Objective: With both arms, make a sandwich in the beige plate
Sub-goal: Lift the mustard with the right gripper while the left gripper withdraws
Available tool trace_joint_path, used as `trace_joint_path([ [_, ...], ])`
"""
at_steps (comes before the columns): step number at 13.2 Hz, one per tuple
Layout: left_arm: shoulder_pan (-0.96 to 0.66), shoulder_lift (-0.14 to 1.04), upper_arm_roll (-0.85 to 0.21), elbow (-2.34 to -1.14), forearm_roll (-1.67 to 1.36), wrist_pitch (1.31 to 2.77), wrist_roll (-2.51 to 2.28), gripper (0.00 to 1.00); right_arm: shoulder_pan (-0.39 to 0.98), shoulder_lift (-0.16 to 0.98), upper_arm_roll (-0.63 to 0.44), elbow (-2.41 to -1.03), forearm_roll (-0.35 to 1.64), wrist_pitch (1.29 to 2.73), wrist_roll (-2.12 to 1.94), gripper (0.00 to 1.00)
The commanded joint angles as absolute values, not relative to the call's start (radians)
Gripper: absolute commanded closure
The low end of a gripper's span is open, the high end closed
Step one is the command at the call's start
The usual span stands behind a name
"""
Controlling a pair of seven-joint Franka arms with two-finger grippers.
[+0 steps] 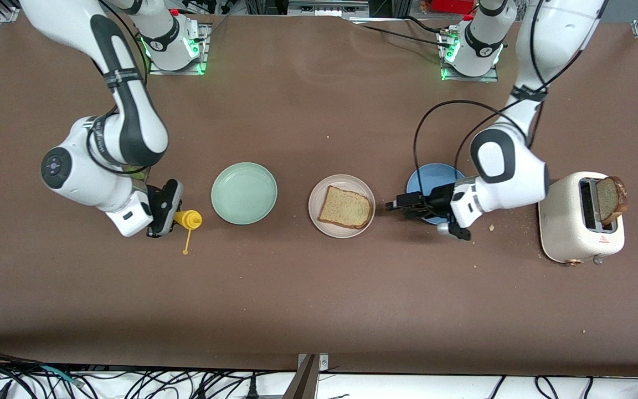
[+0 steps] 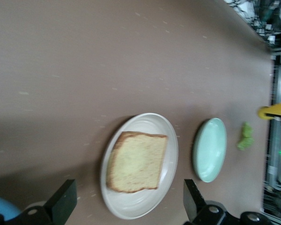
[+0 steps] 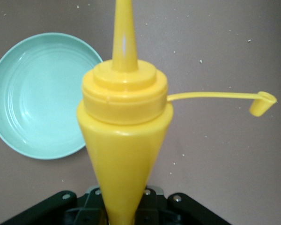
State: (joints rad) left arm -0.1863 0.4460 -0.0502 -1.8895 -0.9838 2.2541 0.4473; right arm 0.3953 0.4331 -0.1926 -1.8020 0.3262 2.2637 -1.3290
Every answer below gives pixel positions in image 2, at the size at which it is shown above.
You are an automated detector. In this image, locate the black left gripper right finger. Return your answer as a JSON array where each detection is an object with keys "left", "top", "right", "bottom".
[{"left": 182, "top": 179, "right": 279, "bottom": 225}]

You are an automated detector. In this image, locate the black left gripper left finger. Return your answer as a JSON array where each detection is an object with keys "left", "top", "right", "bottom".
[{"left": 0, "top": 179, "right": 77, "bottom": 225}]

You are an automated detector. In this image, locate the yellow squeeze bottle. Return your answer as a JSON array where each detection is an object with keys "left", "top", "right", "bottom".
[{"left": 259, "top": 98, "right": 281, "bottom": 121}]

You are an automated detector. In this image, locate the green lettuce leaf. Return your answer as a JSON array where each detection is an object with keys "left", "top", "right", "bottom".
[{"left": 236, "top": 121, "right": 255, "bottom": 150}]

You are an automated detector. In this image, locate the toasted bread slice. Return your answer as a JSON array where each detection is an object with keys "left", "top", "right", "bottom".
[{"left": 105, "top": 131, "right": 168, "bottom": 194}]

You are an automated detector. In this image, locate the mint green plate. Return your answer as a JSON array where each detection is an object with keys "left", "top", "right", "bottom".
[{"left": 192, "top": 118, "right": 227, "bottom": 183}]

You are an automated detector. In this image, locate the blue plate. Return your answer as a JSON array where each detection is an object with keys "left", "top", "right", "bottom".
[{"left": 0, "top": 194, "right": 22, "bottom": 218}]

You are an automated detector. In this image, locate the beige plate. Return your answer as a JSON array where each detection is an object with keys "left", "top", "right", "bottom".
[{"left": 100, "top": 112, "right": 179, "bottom": 220}]

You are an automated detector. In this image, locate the aluminium table edge rail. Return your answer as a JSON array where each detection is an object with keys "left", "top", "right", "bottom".
[{"left": 263, "top": 55, "right": 281, "bottom": 207}]

